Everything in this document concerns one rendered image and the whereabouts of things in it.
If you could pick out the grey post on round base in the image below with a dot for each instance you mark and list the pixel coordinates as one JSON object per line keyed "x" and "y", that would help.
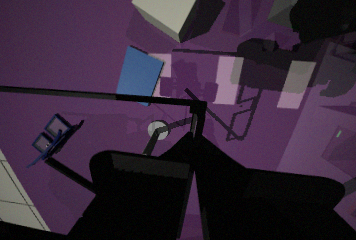
{"x": 158, "y": 130}

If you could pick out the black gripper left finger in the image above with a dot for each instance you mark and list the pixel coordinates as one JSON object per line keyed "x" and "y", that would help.
{"x": 162, "y": 177}

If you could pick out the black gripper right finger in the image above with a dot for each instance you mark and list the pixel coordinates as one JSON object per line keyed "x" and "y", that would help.
{"x": 226, "y": 190}

